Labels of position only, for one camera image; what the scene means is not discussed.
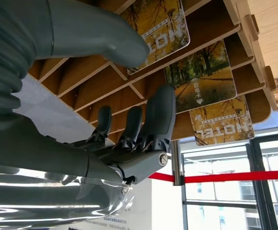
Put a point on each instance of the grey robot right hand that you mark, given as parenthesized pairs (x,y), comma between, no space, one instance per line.
(45,165)

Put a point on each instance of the red barrier belt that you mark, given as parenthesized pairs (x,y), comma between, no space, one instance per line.
(160,176)
(237,176)

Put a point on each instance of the chrome stanchion post with base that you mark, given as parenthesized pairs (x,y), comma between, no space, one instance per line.
(176,162)

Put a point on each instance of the wooden slotted card holder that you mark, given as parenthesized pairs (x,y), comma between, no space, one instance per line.
(100,85)

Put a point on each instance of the dark window frame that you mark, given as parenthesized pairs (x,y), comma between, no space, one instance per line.
(256,177)

